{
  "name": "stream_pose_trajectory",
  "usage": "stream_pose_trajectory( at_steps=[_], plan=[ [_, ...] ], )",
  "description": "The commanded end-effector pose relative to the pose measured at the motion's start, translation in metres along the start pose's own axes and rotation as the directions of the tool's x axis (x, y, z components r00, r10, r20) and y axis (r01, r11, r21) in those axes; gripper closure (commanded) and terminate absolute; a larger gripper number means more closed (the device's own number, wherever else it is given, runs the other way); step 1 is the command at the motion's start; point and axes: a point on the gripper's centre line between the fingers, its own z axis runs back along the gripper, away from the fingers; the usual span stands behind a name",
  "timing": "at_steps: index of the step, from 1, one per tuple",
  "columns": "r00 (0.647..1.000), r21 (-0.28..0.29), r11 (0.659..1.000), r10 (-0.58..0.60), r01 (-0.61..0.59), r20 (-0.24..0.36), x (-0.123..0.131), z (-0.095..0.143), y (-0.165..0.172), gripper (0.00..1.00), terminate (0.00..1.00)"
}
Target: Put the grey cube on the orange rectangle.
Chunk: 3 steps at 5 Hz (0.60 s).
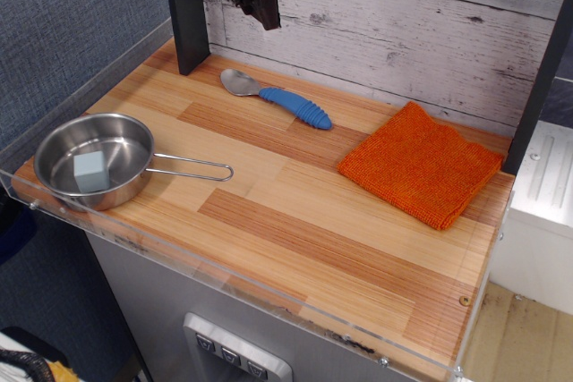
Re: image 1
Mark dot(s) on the grey cube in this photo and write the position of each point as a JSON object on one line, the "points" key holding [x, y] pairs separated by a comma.
{"points": [[90, 172]]}

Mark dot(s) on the orange knitted cloth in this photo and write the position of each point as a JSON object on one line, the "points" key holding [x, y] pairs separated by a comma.
{"points": [[424, 168]]}

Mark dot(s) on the stainless steel pan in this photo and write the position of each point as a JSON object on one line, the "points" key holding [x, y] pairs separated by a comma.
{"points": [[129, 149]]}

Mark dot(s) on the silver toy fridge cabinet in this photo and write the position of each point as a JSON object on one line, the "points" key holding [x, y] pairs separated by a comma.
{"points": [[155, 291]]}

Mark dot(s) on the silver dispenser button panel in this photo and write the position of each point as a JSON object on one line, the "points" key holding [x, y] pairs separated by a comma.
{"points": [[238, 360]]}

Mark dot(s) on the white box with metal plate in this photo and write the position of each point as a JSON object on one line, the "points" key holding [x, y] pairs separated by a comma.
{"points": [[533, 257]]}

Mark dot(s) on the yellow black bag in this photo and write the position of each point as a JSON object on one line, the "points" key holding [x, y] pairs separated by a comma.
{"points": [[29, 366]]}

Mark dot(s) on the dark grey left post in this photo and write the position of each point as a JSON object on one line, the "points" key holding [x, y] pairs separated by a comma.
{"points": [[190, 32]]}

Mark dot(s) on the dark grey post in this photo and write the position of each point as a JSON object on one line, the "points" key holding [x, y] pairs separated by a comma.
{"points": [[190, 32], [543, 82]]}

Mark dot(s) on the blue handled metal spoon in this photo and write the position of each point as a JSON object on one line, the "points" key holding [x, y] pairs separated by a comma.
{"points": [[242, 85]]}

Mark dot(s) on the dark grey right post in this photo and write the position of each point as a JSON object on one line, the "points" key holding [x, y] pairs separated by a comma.
{"points": [[543, 82]]}

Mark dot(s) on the clear acrylic guard rail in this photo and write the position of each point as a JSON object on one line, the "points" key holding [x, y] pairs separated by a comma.
{"points": [[286, 218]]}

